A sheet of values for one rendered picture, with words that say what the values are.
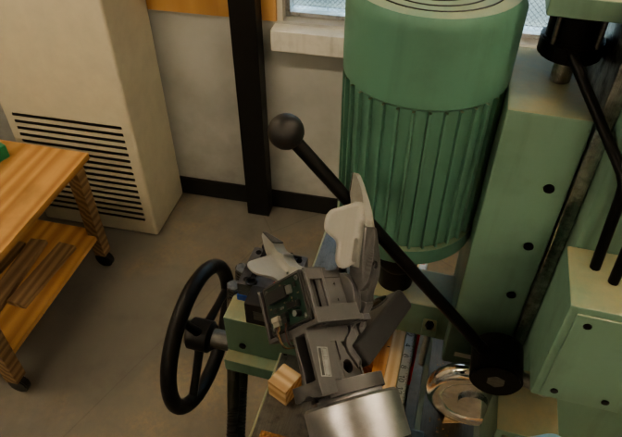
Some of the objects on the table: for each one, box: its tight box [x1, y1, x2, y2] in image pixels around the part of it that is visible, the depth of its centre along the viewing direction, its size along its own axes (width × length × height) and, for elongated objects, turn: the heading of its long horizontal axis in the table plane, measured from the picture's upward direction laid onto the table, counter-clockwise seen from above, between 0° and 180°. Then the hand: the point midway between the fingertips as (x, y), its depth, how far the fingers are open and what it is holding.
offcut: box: [267, 364, 302, 406], centre depth 89 cm, size 4×4×4 cm
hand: (311, 203), depth 63 cm, fingers closed on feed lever, 14 cm apart
